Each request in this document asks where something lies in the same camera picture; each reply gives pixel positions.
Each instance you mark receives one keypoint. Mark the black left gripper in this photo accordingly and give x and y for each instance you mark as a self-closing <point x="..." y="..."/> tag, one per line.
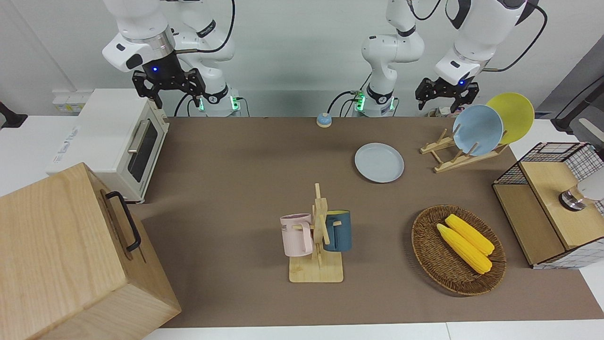
<point x="455" y="88"/>

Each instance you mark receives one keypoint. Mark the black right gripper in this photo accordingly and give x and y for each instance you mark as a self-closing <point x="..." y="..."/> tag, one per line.
<point x="163" y="71"/>

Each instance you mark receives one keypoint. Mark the gray plate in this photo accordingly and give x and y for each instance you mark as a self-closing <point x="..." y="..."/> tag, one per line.
<point x="379" y="163"/>

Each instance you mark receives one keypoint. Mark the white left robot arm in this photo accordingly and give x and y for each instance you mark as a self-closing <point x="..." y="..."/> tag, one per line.
<point x="391" y="52"/>

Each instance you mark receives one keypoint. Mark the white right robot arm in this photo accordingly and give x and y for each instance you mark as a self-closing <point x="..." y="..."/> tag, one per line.
<point x="141" y="23"/>

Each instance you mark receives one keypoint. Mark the blue plate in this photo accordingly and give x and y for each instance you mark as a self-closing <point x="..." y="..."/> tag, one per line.
<point x="477" y="130"/>

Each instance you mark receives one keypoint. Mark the wooden plate rack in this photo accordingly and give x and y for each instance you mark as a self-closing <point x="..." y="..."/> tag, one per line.
<point x="453" y="163"/>

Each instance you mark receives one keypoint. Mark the yellow plate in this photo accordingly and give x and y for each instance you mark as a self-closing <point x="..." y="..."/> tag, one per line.
<point x="516" y="113"/>

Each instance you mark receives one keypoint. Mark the small printed box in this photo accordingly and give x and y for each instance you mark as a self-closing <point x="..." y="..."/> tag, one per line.
<point x="441" y="112"/>

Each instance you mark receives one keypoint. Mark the white toaster oven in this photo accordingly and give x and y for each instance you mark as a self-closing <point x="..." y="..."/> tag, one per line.
<point x="104" y="132"/>

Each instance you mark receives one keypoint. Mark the brown table mat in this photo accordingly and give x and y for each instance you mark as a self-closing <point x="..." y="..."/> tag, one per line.
<point x="236" y="189"/>

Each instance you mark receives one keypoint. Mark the small blue bell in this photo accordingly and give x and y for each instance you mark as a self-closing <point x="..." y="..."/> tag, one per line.
<point x="323" y="120"/>

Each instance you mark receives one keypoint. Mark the yellow corn cob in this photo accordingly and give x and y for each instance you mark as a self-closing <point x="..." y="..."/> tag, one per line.
<point x="465" y="250"/>
<point x="472" y="233"/>

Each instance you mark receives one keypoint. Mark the black clamp object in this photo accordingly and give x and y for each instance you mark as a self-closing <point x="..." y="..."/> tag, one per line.
<point x="9" y="118"/>

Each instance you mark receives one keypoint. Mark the white object with metal base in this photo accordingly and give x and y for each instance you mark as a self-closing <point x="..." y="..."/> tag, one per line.
<point x="573" y="198"/>

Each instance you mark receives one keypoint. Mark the brown wicker basket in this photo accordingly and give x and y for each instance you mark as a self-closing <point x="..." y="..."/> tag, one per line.
<point x="439" y="264"/>

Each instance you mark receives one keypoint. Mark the dark blue mug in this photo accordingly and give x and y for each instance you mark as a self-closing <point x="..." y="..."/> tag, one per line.
<point x="340" y="231"/>

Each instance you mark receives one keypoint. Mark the pink mug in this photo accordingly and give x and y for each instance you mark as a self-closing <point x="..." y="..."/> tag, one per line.
<point x="295" y="236"/>

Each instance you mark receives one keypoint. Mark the wooden mug tree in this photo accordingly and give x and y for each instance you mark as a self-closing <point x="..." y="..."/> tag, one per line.
<point x="316" y="271"/>

